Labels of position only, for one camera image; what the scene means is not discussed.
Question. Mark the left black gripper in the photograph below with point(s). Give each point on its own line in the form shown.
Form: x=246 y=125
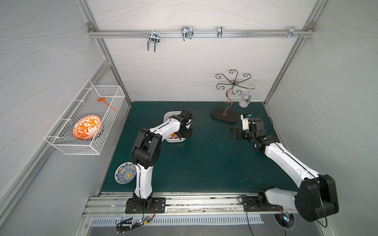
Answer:
x=185 y=132

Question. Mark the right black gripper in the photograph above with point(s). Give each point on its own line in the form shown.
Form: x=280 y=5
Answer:
x=240 y=133

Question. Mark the white plastic storage box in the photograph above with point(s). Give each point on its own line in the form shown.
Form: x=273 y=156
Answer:
x=171 y=139

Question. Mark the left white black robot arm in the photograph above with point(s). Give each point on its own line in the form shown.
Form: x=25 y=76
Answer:
x=146 y=152

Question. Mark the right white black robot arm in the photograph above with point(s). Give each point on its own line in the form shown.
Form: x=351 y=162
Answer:
x=316 y=197

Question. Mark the copper scroll glass stand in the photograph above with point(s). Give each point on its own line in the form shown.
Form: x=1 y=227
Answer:
x=225 y=114

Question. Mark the clear wine glass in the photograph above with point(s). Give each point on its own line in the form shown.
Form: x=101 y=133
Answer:
x=246 y=97

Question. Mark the blue yellow patterned plate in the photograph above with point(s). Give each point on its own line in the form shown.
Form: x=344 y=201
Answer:
x=125 y=173

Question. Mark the orange spatula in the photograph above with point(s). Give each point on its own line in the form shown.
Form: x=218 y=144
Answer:
x=103 y=100

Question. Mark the orange patterned plate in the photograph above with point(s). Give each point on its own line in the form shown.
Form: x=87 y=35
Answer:
x=87 y=128

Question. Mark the metal double hook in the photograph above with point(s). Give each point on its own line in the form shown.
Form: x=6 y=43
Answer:
x=153 y=39

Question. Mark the metal loop hook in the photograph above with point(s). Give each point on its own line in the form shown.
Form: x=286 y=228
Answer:
x=187 y=32

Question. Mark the small metal clip hook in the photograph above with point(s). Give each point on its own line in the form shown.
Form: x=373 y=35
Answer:
x=219 y=32

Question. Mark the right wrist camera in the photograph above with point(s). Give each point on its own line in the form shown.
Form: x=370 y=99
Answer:
x=251 y=123

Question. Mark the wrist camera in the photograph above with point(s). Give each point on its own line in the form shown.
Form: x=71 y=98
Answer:
x=186 y=115
x=251 y=123

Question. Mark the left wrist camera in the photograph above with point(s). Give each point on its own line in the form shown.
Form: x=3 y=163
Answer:
x=186 y=115

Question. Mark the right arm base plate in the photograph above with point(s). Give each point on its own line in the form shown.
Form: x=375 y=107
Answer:
x=251 y=203

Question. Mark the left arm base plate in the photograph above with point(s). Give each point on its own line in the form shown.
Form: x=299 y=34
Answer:
x=150 y=205

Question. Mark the white wire wall basket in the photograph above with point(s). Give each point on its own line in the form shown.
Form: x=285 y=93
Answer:
x=60 y=136

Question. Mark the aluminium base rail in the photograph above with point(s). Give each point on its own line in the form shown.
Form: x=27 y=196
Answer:
x=177 y=203

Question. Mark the metal bracket hook right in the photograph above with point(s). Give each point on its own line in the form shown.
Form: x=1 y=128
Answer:
x=291 y=33

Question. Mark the aluminium top rail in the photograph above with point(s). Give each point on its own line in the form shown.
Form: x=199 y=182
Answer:
x=203 y=33

